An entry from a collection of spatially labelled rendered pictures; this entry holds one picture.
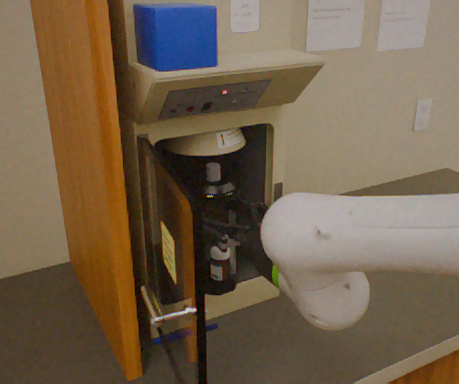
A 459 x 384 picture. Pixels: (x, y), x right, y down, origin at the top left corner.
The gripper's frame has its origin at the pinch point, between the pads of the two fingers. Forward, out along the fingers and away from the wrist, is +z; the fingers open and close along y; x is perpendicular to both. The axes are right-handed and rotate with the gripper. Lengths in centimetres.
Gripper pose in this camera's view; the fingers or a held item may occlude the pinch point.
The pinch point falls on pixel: (214, 207)
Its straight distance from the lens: 102.5
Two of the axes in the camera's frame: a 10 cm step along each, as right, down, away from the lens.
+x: 0.0, 9.2, 4.0
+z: -5.2, -3.4, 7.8
